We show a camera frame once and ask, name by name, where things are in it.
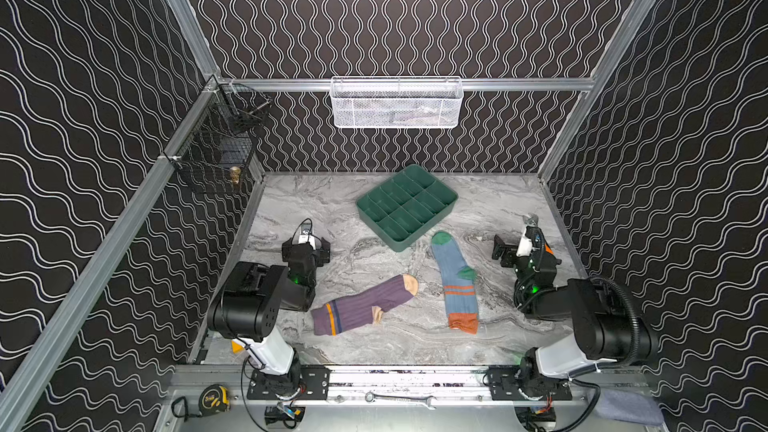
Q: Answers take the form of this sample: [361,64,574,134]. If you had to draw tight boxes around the blue orange striped sock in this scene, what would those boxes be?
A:
[430,231,479,334]

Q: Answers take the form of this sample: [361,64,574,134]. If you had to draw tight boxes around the green divided plastic tray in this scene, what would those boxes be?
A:
[356,164,459,252]

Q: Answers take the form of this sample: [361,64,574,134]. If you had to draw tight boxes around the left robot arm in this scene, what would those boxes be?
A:
[207,218,331,397]

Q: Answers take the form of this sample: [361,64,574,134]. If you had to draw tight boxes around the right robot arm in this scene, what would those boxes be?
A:
[492,225,659,395]

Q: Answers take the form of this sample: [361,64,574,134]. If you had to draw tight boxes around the purple striped sock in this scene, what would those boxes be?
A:
[311,274,419,336]

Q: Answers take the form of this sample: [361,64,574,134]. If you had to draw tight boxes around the brass padlock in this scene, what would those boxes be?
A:
[229,166,242,185]

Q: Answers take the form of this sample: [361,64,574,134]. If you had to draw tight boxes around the yellow plastic block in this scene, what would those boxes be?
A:
[231,339,245,354]

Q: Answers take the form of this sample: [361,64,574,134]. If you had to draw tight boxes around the silver combination wrench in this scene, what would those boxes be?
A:
[364,391,436,411]

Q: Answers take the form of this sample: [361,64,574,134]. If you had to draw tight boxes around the yellow black tape measure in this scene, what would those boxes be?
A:
[171,384,231,421]

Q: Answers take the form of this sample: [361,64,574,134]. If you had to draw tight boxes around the grey cloth pad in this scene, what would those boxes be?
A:
[593,389,664,427]

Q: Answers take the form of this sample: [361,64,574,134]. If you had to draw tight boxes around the orange handled adjustable wrench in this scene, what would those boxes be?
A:
[524,214,552,253]

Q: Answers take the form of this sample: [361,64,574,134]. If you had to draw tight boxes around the black wire wall basket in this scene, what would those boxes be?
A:
[171,85,274,197]

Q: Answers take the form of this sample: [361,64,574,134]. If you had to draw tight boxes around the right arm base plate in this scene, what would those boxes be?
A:
[482,366,572,402]

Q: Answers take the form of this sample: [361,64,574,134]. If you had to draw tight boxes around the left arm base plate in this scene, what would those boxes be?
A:
[245,365,331,402]

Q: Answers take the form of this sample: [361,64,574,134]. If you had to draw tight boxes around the aluminium front rail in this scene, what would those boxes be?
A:
[170,363,655,406]

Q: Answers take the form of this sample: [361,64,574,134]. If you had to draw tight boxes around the white mesh wall basket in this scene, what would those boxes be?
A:
[329,76,464,129]

